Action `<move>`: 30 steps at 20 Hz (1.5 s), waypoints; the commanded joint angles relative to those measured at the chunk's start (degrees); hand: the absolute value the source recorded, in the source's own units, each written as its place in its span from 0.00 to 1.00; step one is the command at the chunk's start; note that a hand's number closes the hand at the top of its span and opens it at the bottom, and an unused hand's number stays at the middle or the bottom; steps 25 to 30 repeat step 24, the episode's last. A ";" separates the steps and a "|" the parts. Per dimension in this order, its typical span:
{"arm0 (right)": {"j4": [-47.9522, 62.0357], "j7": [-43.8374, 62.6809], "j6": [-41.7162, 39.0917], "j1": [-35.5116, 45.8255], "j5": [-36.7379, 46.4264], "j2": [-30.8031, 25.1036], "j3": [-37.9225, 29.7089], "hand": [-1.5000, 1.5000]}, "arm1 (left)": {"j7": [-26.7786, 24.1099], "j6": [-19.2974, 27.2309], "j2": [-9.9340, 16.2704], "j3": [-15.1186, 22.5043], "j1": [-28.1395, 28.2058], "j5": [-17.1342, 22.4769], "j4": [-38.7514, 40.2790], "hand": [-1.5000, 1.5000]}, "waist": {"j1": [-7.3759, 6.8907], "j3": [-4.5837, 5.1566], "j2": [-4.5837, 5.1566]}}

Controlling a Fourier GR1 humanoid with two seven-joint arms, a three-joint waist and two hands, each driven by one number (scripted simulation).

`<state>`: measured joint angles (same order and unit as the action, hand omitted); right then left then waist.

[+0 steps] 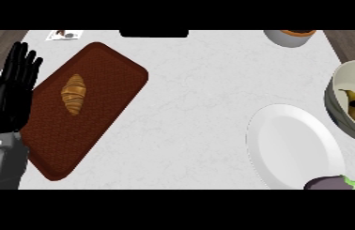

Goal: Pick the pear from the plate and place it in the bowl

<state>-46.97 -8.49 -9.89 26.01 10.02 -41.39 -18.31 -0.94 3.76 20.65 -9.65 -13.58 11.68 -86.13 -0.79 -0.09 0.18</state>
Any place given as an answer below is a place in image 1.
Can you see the pale grey-green bowl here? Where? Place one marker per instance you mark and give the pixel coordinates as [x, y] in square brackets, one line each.
[338, 83]

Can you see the yellow fruit in bowl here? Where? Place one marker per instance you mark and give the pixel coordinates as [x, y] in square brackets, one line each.
[350, 99]

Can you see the brown rectangular tray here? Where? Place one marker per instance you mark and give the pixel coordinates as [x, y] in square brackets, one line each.
[88, 108]

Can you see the golden croissant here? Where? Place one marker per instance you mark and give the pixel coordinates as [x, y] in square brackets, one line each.
[75, 93]

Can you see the green pear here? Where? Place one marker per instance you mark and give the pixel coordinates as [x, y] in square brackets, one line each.
[350, 181]

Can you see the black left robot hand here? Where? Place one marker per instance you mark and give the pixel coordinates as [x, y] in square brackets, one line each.
[14, 83]

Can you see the black appliance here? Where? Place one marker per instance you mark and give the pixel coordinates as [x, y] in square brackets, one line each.
[154, 33]

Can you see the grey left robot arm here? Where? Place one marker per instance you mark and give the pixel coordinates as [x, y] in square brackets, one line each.
[11, 158]

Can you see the grey pot with orange rim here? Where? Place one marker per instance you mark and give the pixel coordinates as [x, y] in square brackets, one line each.
[289, 38]

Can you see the white printed card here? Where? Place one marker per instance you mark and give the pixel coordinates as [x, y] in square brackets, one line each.
[64, 35]

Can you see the white oval plate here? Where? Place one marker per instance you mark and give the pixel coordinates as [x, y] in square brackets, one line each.
[293, 146]

